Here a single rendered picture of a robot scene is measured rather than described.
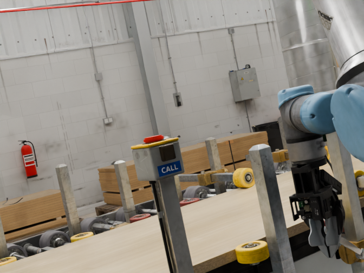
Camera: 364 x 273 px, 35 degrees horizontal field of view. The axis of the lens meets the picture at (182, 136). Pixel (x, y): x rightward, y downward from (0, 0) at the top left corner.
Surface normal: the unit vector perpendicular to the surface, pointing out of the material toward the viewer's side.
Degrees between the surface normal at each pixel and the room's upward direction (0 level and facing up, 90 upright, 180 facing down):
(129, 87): 90
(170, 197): 90
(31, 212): 90
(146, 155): 90
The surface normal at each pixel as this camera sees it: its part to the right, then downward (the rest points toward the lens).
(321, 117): 0.15, 0.02
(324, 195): 0.79, -0.14
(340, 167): -0.81, 0.20
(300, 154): -0.55, 0.17
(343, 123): -0.93, 0.32
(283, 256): 0.55, -0.07
